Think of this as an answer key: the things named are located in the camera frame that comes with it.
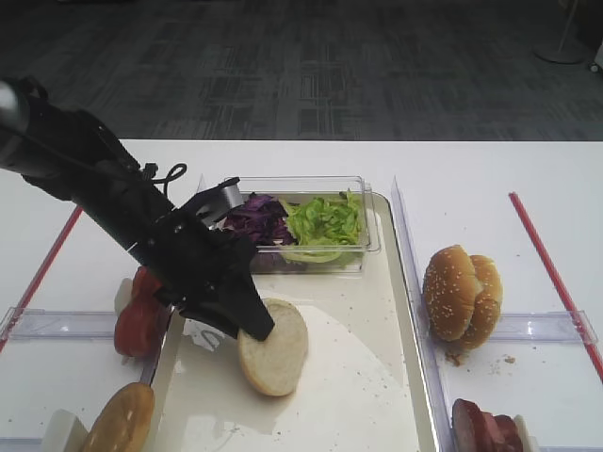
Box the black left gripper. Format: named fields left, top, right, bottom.
left=131, top=177, right=274, bottom=341

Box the pale bun bottom slice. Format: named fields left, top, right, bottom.
left=237, top=298, right=309, bottom=396

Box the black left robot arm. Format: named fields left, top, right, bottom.
left=1, top=78, right=274, bottom=341

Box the front tomato slice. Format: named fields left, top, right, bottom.
left=114, top=299, right=168, bottom=358

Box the tomato slice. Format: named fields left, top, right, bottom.
left=114, top=299, right=168, bottom=358
left=131, top=266, right=162, bottom=299

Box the rear tomato slice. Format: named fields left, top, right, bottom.
left=131, top=266, right=162, bottom=299

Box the shredded green lettuce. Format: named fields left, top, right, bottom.
left=279, top=190, right=362, bottom=267

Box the left meat patty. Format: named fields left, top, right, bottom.
left=451, top=398, right=494, bottom=452

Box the right bacon meat patty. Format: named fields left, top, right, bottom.
left=483, top=412, right=524, bottom=452

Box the shredded purple cabbage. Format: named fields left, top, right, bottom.
left=220, top=192, right=299, bottom=246

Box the clear plastic salad box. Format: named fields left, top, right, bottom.
left=217, top=175, right=381, bottom=274

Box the silver metal tray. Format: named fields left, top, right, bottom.
left=145, top=195, right=435, bottom=451

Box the golden bun bottom outer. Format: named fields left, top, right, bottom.
left=80, top=382, right=155, bottom=452

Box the upper left clear holder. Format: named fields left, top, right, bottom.
left=1, top=278, right=133, bottom=341

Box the sesame bun top left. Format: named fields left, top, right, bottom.
left=423, top=245, right=482, bottom=342

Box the sesame bun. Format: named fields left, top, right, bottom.
left=423, top=245, right=482, bottom=342
left=459, top=255, right=503, bottom=349

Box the sesame bun top right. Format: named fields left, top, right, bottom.
left=459, top=255, right=503, bottom=349

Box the upper right clear holder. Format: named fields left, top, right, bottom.
left=489, top=311, right=598, bottom=345

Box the white floor stand base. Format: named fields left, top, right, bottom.
left=532, top=0, right=585, bottom=66

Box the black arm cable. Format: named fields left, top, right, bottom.
left=140, top=162, right=188, bottom=199

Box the left red rail strip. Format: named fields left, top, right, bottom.
left=0, top=206, right=83, bottom=351

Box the red rail strip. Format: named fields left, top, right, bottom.
left=508, top=192, right=602, bottom=379
left=0, top=206, right=83, bottom=351

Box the right red rail strip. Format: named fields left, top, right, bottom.
left=508, top=192, right=602, bottom=379

